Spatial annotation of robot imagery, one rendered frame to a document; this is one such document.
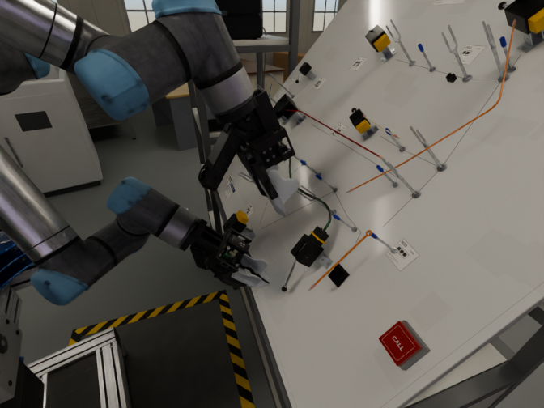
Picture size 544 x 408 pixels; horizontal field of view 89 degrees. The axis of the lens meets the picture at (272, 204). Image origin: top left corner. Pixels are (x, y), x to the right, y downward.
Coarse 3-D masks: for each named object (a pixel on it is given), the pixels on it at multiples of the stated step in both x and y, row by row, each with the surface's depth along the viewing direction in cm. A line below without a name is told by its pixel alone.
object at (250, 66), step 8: (248, 64) 520; (256, 64) 520; (248, 72) 445; (256, 72) 449; (272, 72) 470; (280, 72) 478; (256, 80) 462; (272, 80) 477; (280, 80) 486; (256, 88) 469; (272, 88) 485; (272, 96) 492
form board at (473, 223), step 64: (384, 0) 98; (512, 0) 62; (320, 64) 112; (384, 64) 84; (448, 64) 67; (512, 64) 56; (320, 128) 93; (448, 128) 60; (512, 128) 51; (256, 192) 105; (320, 192) 80; (384, 192) 64; (448, 192) 54; (512, 192) 46; (256, 256) 88; (384, 256) 58; (448, 256) 49; (512, 256) 43; (320, 320) 62; (384, 320) 52; (448, 320) 45; (512, 320) 40; (320, 384) 56; (384, 384) 48
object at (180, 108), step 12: (168, 96) 341; (180, 96) 348; (156, 108) 458; (168, 108) 377; (180, 108) 357; (156, 120) 466; (168, 120) 477; (180, 120) 364; (192, 120) 372; (180, 132) 371; (192, 132) 380; (180, 144) 379; (192, 144) 388
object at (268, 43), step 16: (240, 48) 120; (256, 48) 122; (272, 48) 124; (288, 48) 126; (288, 64) 132; (192, 80) 170; (192, 96) 174; (192, 112) 180; (208, 128) 134; (208, 144) 138; (208, 192) 215; (208, 208) 222
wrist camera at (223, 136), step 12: (228, 132) 44; (240, 132) 43; (216, 144) 46; (228, 144) 43; (240, 144) 44; (216, 156) 44; (228, 156) 44; (204, 168) 46; (216, 168) 44; (204, 180) 45; (216, 180) 45
